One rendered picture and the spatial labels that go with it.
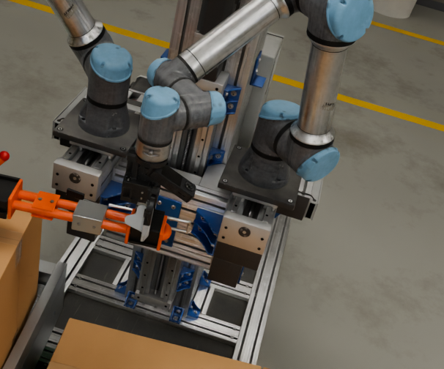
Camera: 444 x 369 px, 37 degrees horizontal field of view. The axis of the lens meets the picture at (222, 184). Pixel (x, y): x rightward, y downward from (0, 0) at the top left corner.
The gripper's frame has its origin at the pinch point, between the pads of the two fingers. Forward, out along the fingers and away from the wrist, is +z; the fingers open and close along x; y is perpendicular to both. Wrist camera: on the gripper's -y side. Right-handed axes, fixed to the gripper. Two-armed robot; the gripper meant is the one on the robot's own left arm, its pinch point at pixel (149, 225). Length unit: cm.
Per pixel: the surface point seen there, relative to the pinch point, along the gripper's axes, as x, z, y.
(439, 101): -354, 112, -185
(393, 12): -525, 107, -170
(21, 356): 6, 48, 27
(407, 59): -424, 112, -169
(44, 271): -27, 49, 31
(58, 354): -1, 54, 19
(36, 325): -4, 48, 26
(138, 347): -10, 54, -3
